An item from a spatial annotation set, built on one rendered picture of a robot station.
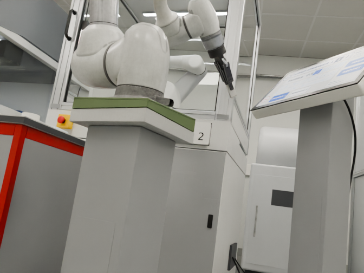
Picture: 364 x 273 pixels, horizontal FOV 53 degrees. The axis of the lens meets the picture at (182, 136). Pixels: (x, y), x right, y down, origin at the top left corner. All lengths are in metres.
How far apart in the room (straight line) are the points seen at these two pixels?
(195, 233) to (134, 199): 0.75
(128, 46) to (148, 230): 0.56
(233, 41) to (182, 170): 0.70
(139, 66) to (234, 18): 0.94
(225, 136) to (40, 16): 1.52
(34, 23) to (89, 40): 1.35
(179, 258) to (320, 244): 0.66
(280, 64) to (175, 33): 3.97
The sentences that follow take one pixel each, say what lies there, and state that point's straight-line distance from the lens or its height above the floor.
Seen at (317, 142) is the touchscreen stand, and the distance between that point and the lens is 1.44.
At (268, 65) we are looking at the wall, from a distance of 5.41.
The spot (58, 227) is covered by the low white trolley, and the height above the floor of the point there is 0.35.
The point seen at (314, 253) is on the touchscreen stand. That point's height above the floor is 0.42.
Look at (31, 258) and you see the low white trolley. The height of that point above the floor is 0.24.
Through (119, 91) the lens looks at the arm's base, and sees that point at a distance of 1.13.
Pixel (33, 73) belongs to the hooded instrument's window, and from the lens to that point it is 2.61.
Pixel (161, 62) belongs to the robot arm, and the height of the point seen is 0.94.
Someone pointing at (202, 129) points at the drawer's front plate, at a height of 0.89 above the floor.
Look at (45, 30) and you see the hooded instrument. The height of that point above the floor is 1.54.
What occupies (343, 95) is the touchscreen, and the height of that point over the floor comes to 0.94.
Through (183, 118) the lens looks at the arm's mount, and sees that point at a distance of 1.13.
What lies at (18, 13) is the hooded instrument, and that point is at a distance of 2.51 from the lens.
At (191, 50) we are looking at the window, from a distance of 1.94.
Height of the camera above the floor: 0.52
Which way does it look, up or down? 11 degrees up
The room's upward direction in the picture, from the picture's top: 8 degrees clockwise
